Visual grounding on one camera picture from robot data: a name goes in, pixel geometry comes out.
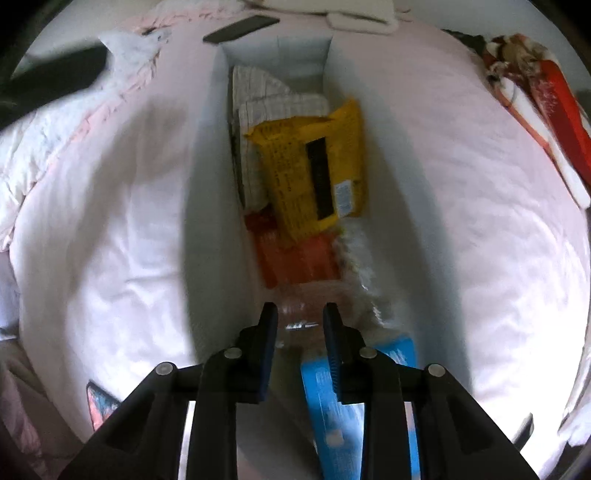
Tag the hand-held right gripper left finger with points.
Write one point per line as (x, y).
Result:
(270, 350)

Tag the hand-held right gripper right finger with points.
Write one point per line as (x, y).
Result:
(331, 350)

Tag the clear ribbed plastic jar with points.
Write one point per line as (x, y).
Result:
(300, 309)

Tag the yellow snack packet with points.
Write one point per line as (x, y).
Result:
(286, 184)

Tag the white storage box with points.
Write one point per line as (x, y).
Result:
(207, 184)

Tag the plaid pouch with bear patch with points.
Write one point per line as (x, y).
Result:
(263, 101)

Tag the blue carton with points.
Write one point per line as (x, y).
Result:
(323, 415)

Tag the white floral quilt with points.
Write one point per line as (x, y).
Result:
(46, 138)

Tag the orange packet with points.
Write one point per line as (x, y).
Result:
(300, 263)

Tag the pink ruffled pillow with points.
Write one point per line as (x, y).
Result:
(171, 16)

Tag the colourful printed card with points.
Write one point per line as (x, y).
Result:
(101, 404)

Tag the black smartphone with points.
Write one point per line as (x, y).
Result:
(240, 28)

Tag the cream fleece blanket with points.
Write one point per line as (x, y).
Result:
(346, 14)

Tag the red patterned cloth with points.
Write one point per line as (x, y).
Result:
(558, 115)

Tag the dark cloth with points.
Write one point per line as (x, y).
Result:
(461, 39)

